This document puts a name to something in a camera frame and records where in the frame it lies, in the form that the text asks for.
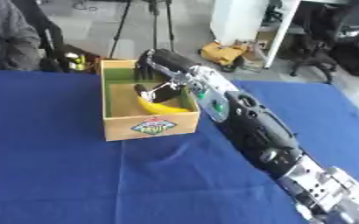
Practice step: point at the white cabinet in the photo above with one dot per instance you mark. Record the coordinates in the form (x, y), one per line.
(238, 20)

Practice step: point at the black tripod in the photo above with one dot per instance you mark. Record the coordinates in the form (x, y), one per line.
(155, 23)

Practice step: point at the black bag with yellow items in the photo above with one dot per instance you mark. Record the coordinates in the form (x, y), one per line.
(67, 61)

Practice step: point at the black office chair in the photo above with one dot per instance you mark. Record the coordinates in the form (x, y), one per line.
(341, 38)

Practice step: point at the yellow toy banana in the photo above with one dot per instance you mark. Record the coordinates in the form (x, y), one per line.
(162, 108)

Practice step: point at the tan cardboard box green inside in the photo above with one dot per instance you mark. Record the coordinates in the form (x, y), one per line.
(147, 127)

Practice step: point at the silver and black right robot arm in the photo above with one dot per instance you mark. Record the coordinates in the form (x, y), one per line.
(261, 131)

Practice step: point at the person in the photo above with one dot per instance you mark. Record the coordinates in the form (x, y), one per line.
(6, 38)

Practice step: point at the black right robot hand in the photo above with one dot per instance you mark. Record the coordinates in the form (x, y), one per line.
(164, 59)

